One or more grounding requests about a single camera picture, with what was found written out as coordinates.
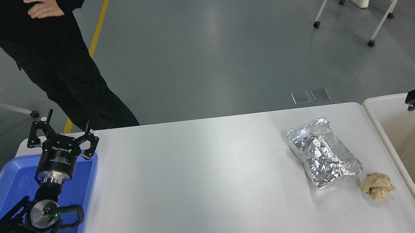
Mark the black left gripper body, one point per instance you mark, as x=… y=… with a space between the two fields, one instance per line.
x=58 y=159

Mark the person's hand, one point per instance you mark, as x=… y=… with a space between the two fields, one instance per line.
x=48 y=5

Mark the person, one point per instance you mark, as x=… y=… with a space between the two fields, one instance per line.
x=61 y=70

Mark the crumpled tan paper ball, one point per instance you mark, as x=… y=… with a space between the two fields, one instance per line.
x=378 y=186

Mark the clear floor plate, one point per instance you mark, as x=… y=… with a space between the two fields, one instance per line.
x=301 y=97
x=320 y=94

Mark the crumpled silver foil tray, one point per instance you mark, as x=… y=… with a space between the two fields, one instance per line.
x=323 y=156

